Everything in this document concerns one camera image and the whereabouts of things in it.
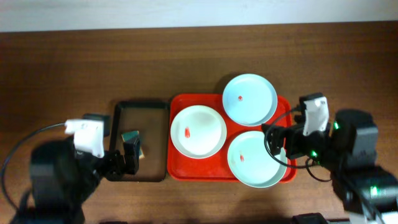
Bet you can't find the green and yellow sponge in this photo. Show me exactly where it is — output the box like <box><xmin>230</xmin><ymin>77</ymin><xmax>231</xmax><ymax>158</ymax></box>
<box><xmin>121</xmin><ymin>130</ymin><xmax>145</xmax><ymax>159</ymax></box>

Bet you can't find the pale blue plate bottom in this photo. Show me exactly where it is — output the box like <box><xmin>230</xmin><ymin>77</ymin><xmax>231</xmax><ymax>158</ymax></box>
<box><xmin>227</xmin><ymin>131</ymin><xmax>287</xmax><ymax>189</ymax></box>

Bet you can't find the pale blue plate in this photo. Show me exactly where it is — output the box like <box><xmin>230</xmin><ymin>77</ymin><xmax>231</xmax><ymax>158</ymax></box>
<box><xmin>222</xmin><ymin>73</ymin><xmax>278</xmax><ymax>126</ymax></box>
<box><xmin>227</xmin><ymin>131</ymin><xmax>287</xmax><ymax>189</ymax></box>

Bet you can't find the pale blue plate top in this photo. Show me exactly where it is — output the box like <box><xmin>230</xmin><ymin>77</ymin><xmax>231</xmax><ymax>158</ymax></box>
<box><xmin>222</xmin><ymin>73</ymin><xmax>278</xmax><ymax>126</ymax></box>

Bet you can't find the white plate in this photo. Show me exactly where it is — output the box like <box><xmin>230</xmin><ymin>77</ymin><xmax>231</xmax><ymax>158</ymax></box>
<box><xmin>170</xmin><ymin>105</ymin><xmax>228</xmax><ymax>159</ymax></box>

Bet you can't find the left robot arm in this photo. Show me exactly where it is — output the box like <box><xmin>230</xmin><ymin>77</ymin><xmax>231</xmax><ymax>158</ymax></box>
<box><xmin>12</xmin><ymin>137</ymin><xmax>141</xmax><ymax>223</ymax></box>

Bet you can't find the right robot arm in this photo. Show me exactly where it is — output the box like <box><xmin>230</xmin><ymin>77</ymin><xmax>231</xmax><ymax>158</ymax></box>
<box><xmin>262</xmin><ymin>109</ymin><xmax>397</xmax><ymax>223</ymax></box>

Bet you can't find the black rectangular tray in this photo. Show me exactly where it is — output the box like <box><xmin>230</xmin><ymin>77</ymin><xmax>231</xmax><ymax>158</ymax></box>
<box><xmin>107</xmin><ymin>100</ymin><xmax>170</xmax><ymax>182</ymax></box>

